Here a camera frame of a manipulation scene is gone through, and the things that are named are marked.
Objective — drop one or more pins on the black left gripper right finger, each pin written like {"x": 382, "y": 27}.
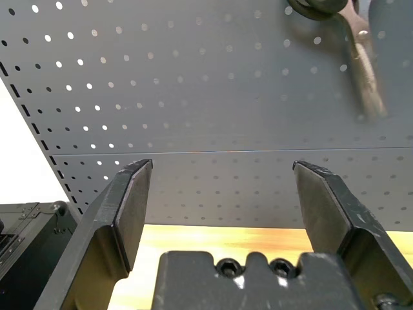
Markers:
{"x": 326, "y": 210}

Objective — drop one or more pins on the grey metal pegboard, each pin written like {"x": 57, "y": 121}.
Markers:
{"x": 209, "y": 97}

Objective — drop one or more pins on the black equipment case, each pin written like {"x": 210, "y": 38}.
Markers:
{"x": 32, "y": 252}

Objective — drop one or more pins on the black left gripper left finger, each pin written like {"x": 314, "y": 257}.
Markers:
{"x": 106, "y": 226}

